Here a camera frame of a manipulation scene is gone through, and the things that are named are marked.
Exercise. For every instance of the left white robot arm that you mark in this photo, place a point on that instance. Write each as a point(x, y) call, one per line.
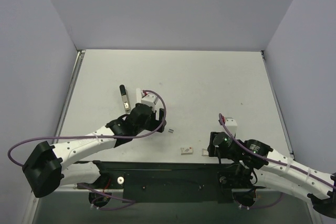
point(45, 168)

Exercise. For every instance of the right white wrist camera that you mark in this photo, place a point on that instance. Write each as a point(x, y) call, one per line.
point(230, 124)

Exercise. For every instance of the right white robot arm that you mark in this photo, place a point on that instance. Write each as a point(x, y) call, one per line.
point(260, 165)

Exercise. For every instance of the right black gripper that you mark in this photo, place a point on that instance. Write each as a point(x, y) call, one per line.
point(212, 145)

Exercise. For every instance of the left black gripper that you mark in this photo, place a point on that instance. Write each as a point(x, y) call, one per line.
point(156, 120)

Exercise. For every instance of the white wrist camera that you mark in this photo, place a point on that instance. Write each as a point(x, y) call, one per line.
point(230, 124)
point(149, 99)

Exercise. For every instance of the staple box with red label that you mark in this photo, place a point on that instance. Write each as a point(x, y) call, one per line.
point(186, 150)

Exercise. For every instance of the white stapler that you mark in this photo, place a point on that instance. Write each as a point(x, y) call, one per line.
point(138, 94)

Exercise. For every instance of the small metal stapler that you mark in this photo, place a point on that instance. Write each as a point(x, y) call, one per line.
point(125, 98)

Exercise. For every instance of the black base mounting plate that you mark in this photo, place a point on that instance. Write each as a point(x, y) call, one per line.
point(174, 182)

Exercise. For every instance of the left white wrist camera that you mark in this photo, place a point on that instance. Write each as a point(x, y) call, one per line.
point(149, 99)

